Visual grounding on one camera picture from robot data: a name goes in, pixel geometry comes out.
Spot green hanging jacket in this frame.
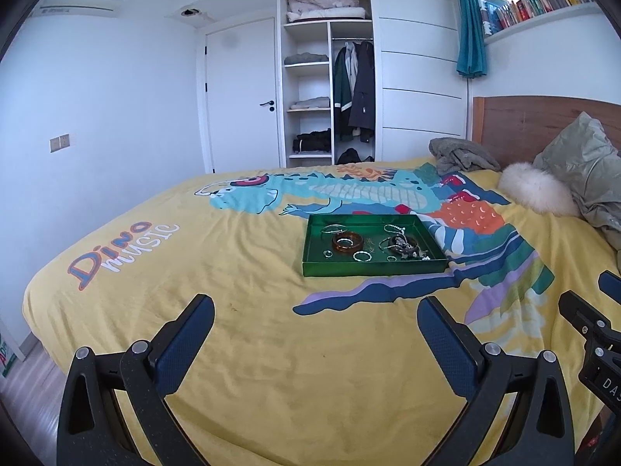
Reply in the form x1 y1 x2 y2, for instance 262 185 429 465
333 46 355 141

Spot grey folded clothes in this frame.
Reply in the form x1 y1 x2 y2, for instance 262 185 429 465
284 52 330 65

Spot pink folded quilt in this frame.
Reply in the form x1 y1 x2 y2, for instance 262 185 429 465
286 0 367 23

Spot white wardrobe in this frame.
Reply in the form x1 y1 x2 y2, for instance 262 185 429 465
278 0 469 170

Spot grey green padded pillow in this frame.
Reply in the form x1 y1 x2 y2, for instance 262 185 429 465
533 111 621 253

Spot teal curtain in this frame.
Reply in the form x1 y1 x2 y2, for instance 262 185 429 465
456 0 487 78

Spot green tray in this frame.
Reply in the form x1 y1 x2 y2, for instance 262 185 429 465
301 212 449 278

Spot grey blanket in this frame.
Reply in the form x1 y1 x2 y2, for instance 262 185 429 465
428 137 503 176

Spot white green box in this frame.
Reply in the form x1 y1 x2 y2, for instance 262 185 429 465
0 335 20 379

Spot row of colourful books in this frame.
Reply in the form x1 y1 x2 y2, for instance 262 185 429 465
478 0 595 30

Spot wooden headboard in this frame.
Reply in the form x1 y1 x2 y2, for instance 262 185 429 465
472 96 621 170

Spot amber bangle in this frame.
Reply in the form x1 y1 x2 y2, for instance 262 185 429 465
332 232 364 256

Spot yellow dinosaur printed bedspread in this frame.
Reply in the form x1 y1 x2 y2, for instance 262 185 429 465
22 158 621 466

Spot dark hanging coat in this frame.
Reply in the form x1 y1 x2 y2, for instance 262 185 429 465
348 41 376 143

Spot black cloth heap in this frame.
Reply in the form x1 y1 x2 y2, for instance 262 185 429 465
336 148 374 165

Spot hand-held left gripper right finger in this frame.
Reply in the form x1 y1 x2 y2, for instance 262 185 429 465
416 295 589 466

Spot white door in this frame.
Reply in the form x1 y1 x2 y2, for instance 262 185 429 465
204 17 282 174

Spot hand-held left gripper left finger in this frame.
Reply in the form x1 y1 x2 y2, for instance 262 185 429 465
57 294 217 466

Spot white fur pillow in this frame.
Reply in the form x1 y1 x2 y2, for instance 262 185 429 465
497 161 580 217

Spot black bag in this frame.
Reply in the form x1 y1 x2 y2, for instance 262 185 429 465
293 130 333 153

